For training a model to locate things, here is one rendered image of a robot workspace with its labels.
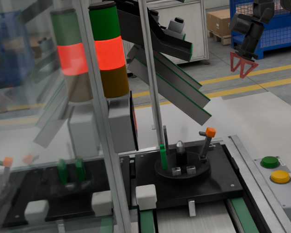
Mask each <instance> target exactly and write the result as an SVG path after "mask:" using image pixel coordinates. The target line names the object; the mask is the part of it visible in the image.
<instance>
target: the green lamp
mask: <svg viewBox="0 0 291 233"><path fill-rule="evenodd" d="M89 16H90V22H91V28H92V33H93V38H94V40H95V41H102V40H109V39H113V38H116V37H119V36H120V35H121V32H120V26H119V20H118V14H117V8H116V5H115V6H112V7H108V8H104V9H97V10H89Z"/></svg>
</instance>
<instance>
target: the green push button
mask: <svg viewBox="0 0 291 233"><path fill-rule="evenodd" d="M261 163H262V165H263V166H265V167H276V166H277V165H278V164H279V160H278V159H277V158H276V157H273V156H266V157H264V158H263V159H262V160H261Z"/></svg>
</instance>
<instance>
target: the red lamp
mask: <svg viewBox="0 0 291 233"><path fill-rule="evenodd" d="M94 44H95V48H96V54H97V60H98V65H99V69H100V70H110V69H115V68H119V67H122V66H124V65H125V57H124V52H123V45H122V40H121V36H119V37H116V38H113V39H109V40H102V41H95V42H94Z"/></svg>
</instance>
